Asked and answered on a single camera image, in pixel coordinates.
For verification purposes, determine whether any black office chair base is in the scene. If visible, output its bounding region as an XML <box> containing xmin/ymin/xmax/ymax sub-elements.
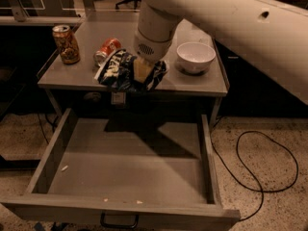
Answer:
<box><xmin>115</xmin><ymin>0</ymin><xmax>141</xmax><ymax>10</ymax></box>

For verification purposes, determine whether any orange soda can lying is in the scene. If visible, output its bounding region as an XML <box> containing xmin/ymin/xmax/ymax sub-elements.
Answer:
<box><xmin>93</xmin><ymin>38</ymin><xmax>121</xmax><ymax>64</ymax></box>

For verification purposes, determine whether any white sticker label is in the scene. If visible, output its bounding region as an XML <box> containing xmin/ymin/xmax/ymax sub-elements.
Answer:
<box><xmin>111</xmin><ymin>92</ymin><xmax>126</xmax><ymax>105</ymax></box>

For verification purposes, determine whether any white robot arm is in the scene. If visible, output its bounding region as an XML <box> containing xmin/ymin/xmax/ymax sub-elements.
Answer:
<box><xmin>134</xmin><ymin>0</ymin><xmax>308</xmax><ymax>104</ymax></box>

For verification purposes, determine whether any black floor cable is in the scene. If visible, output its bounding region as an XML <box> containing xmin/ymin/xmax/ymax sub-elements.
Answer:
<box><xmin>210</xmin><ymin>115</ymin><xmax>299</xmax><ymax>223</ymax></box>

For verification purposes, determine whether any grey counter cabinet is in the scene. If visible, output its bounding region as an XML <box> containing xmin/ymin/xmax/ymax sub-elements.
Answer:
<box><xmin>38</xmin><ymin>11</ymin><xmax>229</xmax><ymax>122</ymax></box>

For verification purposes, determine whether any black drawer handle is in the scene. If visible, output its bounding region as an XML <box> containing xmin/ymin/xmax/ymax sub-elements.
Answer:
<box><xmin>100</xmin><ymin>213</ymin><xmax>139</xmax><ymax>230</ymax></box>

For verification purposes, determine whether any upright brown patterned can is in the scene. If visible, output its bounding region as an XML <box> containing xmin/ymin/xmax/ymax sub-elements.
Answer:
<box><xmin>52</xmin><ymin>24</ymin><xmax>80</xmax><ymax>64</ymax></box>

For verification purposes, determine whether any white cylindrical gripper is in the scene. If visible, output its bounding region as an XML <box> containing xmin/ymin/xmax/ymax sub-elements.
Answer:
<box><xmin>133</xmin><ymin>2</ymin><xmax>181</xmax><ymax>83</ymax></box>

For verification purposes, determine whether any blue kettle chip bag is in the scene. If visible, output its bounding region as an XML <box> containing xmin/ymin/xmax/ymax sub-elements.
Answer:
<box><xmin>94</xmin><ymin>49</ymin><xmax>168</xmax><ymax>92</ymax></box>

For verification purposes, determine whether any grey open drawer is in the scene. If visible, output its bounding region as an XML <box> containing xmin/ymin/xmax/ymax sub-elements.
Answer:
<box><xmin>1</xmin><ymin>109</ymin><xmax>240</xmax><ymax>231</ymax></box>

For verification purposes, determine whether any white bowl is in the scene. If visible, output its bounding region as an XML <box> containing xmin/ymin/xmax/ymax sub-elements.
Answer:
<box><xmin>177</xmin><ymin>42</ymin><xmax>216</xmax><ymax>74</ymax></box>

